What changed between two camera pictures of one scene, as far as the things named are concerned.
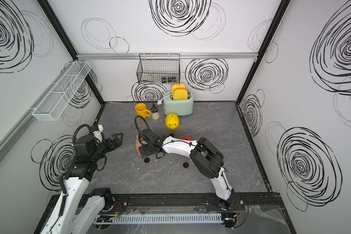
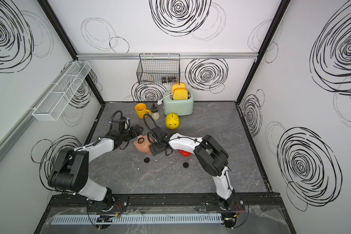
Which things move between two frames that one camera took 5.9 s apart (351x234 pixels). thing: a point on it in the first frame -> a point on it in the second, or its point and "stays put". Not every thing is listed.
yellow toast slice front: [180, 93] stays put
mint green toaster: [180, 107] stays put
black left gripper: [118, 143] -> [138, 132]
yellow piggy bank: [172, 121] stays put
